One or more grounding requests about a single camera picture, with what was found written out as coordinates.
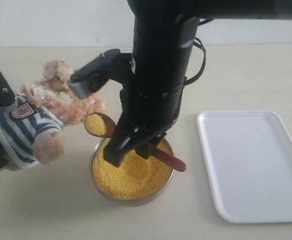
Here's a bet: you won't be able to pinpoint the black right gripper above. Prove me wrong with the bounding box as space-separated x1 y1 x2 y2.
103 59 186 167

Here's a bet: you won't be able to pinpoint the dark wooden spoon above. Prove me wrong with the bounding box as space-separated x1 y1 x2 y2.
84 112 187 172

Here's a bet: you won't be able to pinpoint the teddy bear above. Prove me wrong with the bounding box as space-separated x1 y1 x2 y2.
0 59 105 171

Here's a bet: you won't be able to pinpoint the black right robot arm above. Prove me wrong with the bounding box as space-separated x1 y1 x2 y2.
104 0 292 167

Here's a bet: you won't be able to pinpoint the yellow millet grains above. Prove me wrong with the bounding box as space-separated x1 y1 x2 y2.
91 138 174 201

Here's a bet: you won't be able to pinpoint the metal bowl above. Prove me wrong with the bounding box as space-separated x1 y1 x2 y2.
89 137 175 202

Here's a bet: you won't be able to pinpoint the white plastic tray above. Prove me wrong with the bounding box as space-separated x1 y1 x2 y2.
196 109 292 224

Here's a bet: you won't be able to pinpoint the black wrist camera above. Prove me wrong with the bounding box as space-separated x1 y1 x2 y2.
67 48 133 99

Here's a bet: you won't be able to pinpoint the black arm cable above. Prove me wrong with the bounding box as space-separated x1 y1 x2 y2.
184 17 215 87

